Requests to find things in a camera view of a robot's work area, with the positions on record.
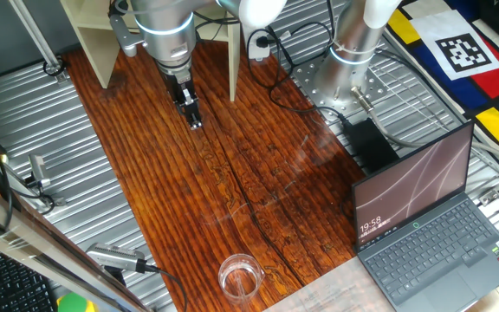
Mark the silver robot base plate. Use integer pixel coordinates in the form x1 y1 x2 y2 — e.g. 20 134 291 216
291 55 390 123

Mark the black power cord with plug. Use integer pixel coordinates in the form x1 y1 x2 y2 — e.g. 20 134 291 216
246 28 294 92

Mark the black camera cable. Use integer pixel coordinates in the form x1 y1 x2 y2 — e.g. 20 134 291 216
143 262 189 312

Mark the black power adapter brick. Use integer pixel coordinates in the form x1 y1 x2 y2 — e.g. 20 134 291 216
342 117 400 175

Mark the grey cable with metal connector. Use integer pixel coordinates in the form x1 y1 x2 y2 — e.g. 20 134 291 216
351 85 499 172

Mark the clear glass beaker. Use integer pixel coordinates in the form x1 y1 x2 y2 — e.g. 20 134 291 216
217 253 267 304

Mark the beige wooden shelf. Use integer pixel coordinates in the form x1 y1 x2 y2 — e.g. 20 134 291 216
60 0 242 103

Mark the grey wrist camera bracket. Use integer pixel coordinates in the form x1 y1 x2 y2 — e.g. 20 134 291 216
108 11 148 59

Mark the black adapter cord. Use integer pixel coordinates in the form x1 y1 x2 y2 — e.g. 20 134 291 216
269 25 353 129

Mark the colour block patterned cloth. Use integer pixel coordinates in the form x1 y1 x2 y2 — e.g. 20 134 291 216
383 0 499 166

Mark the brown wood grain board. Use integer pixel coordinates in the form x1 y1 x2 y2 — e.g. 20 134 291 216
62 32 366 312

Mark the translucent plastic sheet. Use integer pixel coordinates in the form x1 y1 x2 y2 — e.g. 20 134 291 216
266 255 396 312

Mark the small grey camera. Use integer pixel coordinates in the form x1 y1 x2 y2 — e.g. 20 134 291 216
27 154 52 188

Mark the dark grey laptop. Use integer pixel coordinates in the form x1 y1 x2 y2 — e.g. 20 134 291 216
351 120 499 312

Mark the white power strip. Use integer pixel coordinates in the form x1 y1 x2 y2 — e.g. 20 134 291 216
241 23 272 62

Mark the aluminium camera mount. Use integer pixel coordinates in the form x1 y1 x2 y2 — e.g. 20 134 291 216
2 164 67 208

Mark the green yellow ball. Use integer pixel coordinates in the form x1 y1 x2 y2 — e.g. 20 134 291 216
56 292 98 312

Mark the aluminium post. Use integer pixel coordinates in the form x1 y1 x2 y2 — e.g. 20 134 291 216
9 0 71 84

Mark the white marker tag sheet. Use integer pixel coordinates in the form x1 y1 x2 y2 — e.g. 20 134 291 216
409 9 499 82

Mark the black keyboard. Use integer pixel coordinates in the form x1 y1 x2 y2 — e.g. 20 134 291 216
0 250 56 312

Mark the metal framed glass panel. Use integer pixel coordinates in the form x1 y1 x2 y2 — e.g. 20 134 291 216
0 172 153 312

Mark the silver ribbed camera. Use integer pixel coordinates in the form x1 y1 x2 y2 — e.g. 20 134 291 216
85 242 147 274

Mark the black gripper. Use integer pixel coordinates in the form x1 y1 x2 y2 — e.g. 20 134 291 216
161 71 204 131

